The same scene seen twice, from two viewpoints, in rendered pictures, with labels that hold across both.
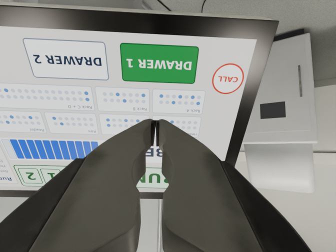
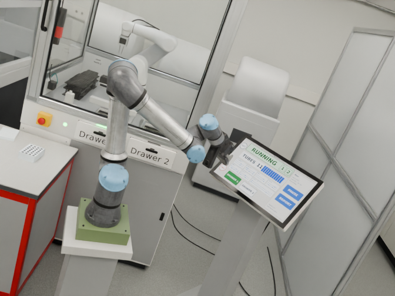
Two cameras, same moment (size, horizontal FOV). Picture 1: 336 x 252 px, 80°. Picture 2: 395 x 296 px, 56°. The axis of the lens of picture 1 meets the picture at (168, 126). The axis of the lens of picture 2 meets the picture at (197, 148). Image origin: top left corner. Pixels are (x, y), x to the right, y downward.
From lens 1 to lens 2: 178 cm
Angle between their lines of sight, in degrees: 37
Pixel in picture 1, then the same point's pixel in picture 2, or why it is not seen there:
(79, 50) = (244, 188)
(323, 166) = (230, 59)
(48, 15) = (243, 197)
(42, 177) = (285, 170)
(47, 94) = (258, 186)
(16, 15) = (248, 200)
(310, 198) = (255, 30)
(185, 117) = (236, 164)
